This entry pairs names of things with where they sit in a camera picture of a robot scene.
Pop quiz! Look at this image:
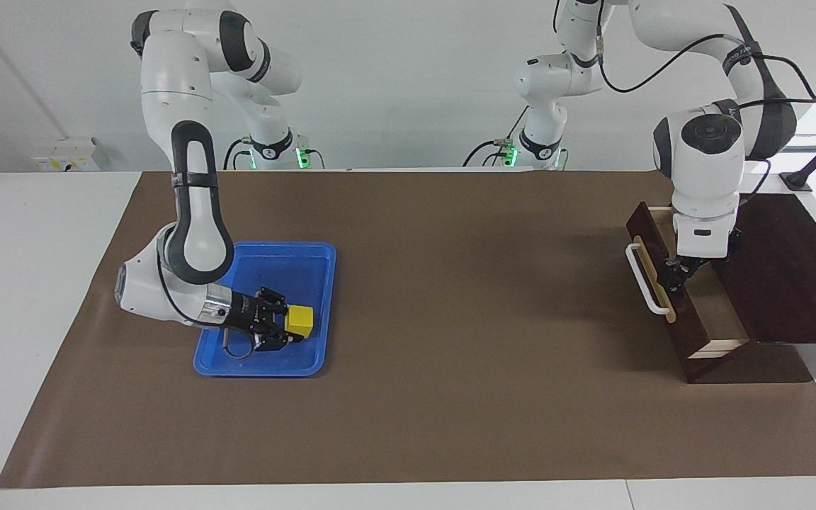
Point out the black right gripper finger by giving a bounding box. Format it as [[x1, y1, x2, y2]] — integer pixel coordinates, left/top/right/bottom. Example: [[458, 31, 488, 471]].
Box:
[[258, 329, 305, 353], [258, 287, 289, 317]]

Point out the white drawer handle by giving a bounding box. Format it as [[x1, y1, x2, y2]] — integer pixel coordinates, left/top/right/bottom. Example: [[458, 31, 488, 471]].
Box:
[[625, 242, 672, 316]]

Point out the yellow cube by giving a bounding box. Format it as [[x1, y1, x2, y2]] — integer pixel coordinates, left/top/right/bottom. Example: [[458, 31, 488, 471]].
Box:
[[285, 305, 315, 339]]

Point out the wooden drawer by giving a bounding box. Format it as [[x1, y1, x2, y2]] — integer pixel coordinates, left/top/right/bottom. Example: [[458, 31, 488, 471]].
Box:
[[626, 202, 751, 363]]

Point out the blue plastic tray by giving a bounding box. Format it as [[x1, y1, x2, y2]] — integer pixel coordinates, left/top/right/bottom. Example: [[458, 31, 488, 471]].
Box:
[[193, 241, 338, 378]]

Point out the dark wooden cabinet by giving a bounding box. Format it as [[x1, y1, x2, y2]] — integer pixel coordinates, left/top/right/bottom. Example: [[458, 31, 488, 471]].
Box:
[[684, 193, 816, 384]]

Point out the brown table mat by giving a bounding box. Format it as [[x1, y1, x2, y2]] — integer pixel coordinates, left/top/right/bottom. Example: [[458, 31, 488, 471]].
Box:
[[0, 169, 816, 489]]

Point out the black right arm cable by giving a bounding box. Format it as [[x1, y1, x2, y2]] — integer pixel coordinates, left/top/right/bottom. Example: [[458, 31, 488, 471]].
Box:
[[222, 324, 259, 361]]

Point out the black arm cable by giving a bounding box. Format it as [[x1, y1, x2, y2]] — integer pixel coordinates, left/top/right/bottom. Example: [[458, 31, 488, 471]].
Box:
[[222, 324, 259, 361], [552, 0, 816, 210]]

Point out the black right base cable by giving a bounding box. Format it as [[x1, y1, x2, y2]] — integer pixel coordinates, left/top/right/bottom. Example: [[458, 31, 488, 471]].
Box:
[[222, 137, 254, 171]]

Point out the black base cable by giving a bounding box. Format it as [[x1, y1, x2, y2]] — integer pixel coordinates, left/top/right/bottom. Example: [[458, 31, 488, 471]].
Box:
[[222, 137, 254, 171], [462, 106, 528, 169]]

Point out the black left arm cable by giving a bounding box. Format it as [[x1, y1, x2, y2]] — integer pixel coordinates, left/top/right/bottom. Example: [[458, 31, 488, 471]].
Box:
[[552, 0, 816, 210]]

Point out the black left base cable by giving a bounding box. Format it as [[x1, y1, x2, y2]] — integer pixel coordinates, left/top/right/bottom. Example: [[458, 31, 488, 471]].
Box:
[[462, 106, 528, 169]]

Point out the white wall socket box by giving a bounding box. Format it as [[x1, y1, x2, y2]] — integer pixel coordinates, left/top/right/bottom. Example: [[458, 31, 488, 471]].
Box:
[[31, 138, 101, 173]]

